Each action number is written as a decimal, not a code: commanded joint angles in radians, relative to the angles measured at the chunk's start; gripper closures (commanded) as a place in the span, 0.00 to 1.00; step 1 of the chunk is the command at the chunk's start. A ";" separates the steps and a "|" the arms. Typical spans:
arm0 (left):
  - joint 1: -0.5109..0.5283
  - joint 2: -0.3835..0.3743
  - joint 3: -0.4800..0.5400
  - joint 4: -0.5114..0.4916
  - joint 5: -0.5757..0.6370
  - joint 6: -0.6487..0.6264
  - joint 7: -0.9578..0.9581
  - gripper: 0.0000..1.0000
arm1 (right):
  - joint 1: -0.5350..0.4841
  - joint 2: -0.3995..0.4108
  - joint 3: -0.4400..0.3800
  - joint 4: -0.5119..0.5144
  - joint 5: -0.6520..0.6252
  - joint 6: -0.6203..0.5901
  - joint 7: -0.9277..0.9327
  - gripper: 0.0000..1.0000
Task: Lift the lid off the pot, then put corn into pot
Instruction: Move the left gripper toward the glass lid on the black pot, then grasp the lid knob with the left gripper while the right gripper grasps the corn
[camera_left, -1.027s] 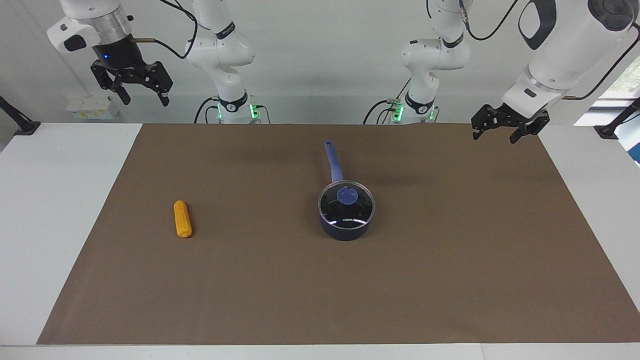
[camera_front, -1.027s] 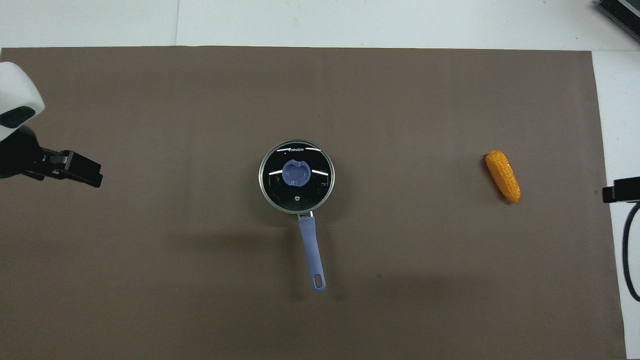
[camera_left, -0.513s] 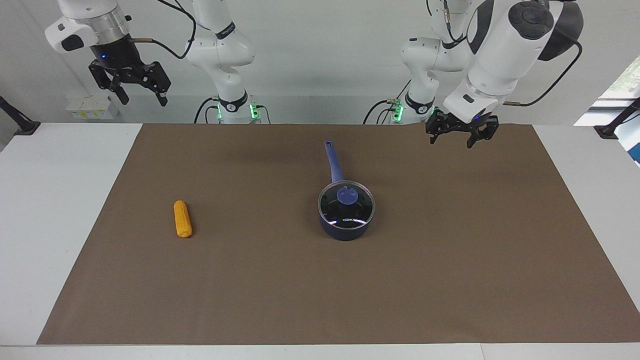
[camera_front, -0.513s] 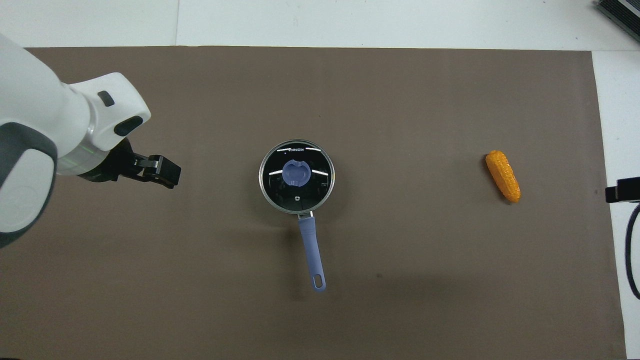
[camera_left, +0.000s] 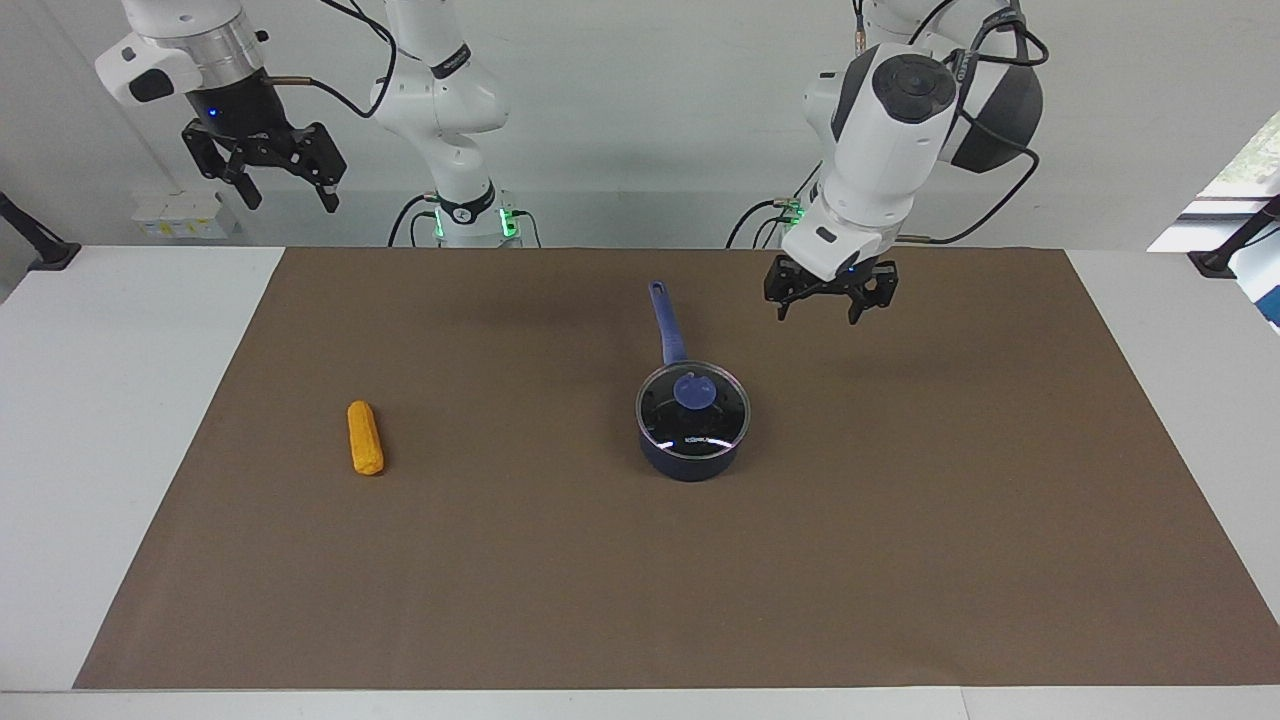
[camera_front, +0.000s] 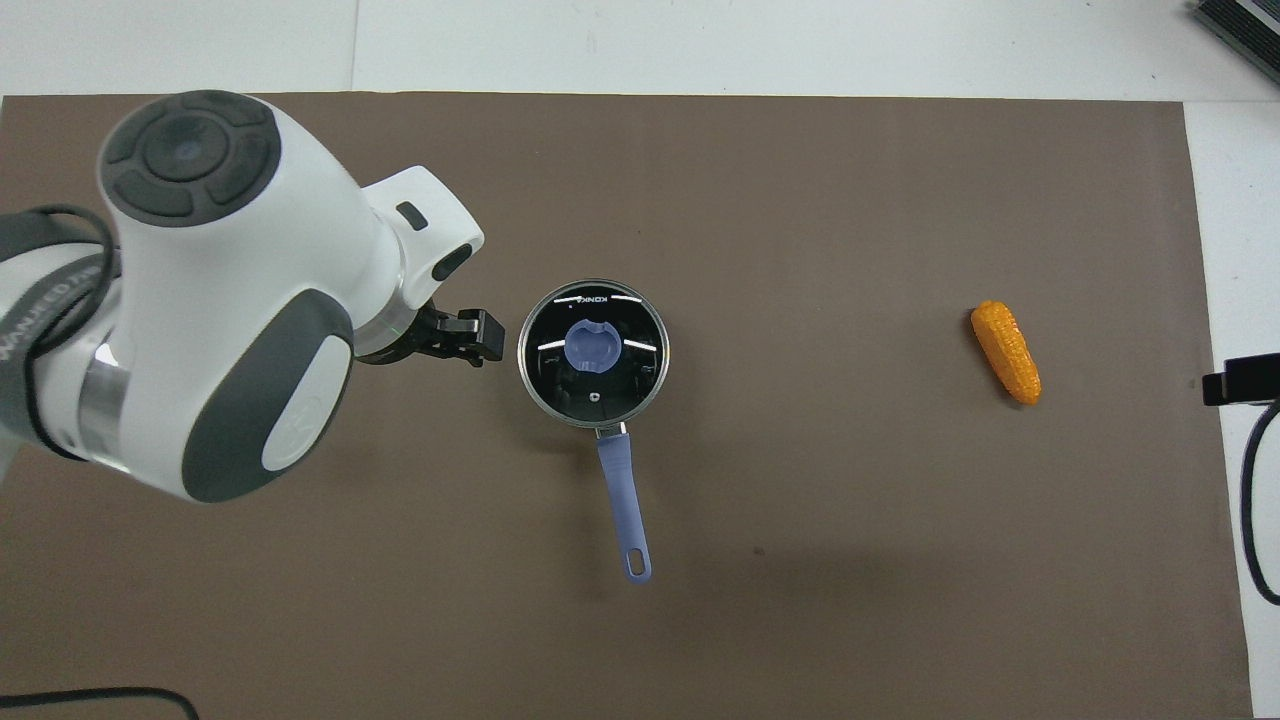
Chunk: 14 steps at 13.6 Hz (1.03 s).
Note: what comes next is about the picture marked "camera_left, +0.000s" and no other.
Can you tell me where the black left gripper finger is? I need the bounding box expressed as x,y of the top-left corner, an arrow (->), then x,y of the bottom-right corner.
764,266 -> 807,323
846,270 -> 900,326

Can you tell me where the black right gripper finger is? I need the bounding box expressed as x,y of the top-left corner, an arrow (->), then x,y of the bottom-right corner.
285,122 -> 348,214
181,120 -> 264,212

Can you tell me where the glass lid with blue knob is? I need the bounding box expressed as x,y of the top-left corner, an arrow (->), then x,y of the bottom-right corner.
637,361 -> 751,459

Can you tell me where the orange corn cob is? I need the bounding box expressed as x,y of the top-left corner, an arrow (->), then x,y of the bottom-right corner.
347,400 -> 385,477

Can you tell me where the dark blue saucepan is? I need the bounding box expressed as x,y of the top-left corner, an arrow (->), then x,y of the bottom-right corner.
635,280 -> 752,483

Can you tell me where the black clamp stand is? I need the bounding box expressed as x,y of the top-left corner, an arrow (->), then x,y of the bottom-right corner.
1188,195 -> 1280,281
0,190 -> 83,273

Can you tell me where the brown table mat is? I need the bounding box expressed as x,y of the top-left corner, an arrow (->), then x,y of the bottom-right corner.
72,247 -> 1280,691

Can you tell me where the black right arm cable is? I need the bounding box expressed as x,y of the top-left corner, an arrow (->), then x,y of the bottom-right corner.
266,0 -> 401,121

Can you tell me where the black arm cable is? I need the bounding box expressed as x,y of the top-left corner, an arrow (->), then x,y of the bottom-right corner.
266,0 -> 401,121
850,0 -> 1049,247

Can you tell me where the white wall socket box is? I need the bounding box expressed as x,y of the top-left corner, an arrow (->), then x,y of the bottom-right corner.
130,190 -> 243,241

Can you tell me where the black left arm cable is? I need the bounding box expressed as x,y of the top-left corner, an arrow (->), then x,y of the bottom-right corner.
850,0 -> 1049,247

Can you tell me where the black left base cable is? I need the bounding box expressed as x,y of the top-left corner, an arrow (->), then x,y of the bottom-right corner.
725,165 -> 823,250

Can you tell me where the black base cable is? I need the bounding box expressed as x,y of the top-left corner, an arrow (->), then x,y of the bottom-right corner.
387,193 -> 442,249
725,165 -> 823,250

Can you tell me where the black right base cable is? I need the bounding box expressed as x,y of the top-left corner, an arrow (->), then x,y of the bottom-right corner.
387,193 -> 442,249

